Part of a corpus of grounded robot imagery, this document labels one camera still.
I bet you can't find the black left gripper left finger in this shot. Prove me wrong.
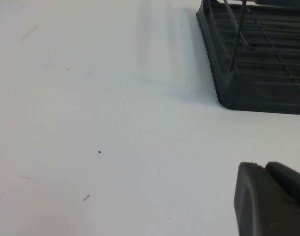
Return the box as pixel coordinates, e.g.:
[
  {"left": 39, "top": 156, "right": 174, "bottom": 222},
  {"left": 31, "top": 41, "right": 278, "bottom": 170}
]
[{"left": 233, "top": 162, "right": 300, "bottom": 236}]

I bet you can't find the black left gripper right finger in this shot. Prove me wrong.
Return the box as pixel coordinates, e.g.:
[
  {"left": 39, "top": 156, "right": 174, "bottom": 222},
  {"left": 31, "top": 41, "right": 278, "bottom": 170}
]
[{"left": 265, "top": 161, "right": 300, "bottom": 209}]

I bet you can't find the black dish drying rack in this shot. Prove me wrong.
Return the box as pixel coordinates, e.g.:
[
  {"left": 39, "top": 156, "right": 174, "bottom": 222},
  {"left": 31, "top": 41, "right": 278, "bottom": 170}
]
[{"left": 196, "top": 0, "right": 300, "bottom": 116}]

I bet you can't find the black wire dish rack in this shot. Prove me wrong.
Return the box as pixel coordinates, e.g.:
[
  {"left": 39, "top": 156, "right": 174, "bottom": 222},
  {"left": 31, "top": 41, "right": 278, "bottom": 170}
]
[{"left": 222, "top": 0, "right": 300, "bottom": 86}]

